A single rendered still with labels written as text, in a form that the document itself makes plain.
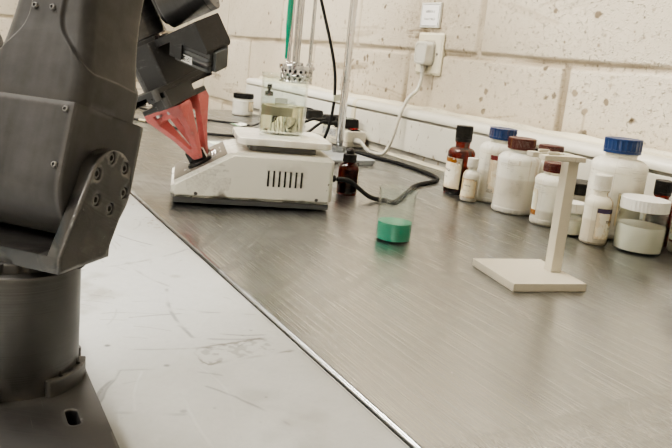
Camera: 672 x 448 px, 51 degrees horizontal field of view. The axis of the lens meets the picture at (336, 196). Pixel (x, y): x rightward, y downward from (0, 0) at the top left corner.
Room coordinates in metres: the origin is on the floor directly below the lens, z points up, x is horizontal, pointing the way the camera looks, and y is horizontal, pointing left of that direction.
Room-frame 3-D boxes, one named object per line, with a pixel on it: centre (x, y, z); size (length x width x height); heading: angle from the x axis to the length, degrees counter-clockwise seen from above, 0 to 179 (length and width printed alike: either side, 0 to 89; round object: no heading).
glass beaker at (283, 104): (0.91, 0.08, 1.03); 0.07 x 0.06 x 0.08; 53
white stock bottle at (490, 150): (1.08, -0.25, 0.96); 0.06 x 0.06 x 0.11
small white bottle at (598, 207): (0.86, -0.33, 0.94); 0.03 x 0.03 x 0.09
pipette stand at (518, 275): (0.67, -0.20, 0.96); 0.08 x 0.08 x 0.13; 18
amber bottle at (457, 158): (1.12, -0.19, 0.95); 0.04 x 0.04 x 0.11
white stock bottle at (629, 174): (0.92, -0.37, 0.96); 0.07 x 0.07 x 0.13
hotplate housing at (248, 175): (0.92, 0.11, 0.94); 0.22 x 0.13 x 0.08; 103
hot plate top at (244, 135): (0.93, 0.08, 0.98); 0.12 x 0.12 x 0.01; 12
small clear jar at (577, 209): (0.90, -0.31, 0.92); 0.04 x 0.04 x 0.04
